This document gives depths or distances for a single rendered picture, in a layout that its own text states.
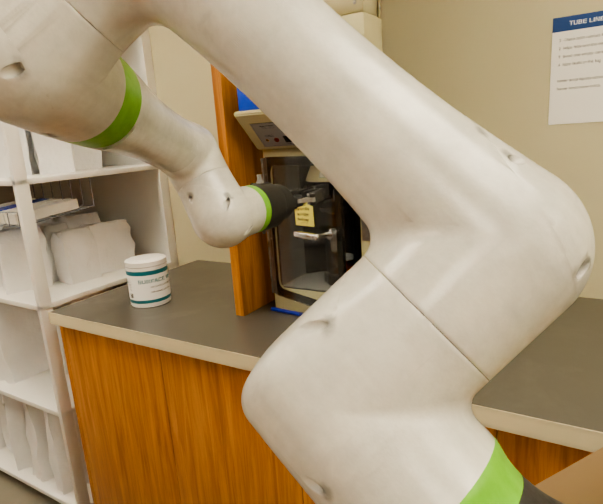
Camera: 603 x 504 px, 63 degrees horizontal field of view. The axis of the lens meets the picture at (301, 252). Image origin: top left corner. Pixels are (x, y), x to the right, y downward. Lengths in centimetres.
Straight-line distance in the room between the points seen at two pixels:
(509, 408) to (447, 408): 64
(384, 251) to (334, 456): 14
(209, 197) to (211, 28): 45
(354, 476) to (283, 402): 6
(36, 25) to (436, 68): 132
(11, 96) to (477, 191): 38
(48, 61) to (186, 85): 171
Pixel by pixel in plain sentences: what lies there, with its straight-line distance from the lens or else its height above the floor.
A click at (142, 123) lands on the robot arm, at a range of 63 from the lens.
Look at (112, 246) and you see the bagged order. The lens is 228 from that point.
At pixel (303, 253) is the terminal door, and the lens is 131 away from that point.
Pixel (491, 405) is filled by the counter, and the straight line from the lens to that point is 100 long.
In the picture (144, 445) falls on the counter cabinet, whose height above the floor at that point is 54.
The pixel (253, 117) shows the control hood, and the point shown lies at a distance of 129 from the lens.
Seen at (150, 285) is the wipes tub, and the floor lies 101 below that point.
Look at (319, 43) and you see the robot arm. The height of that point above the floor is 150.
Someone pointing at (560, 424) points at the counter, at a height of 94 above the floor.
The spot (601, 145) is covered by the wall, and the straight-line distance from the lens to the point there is 158.
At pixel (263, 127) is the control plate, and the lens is 130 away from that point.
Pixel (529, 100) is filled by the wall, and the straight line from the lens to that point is 159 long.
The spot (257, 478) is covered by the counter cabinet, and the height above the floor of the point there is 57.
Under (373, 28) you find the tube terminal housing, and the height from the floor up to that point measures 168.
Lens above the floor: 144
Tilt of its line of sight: 13 degrees down
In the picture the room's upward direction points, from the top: 4 degrees counter-clockwise
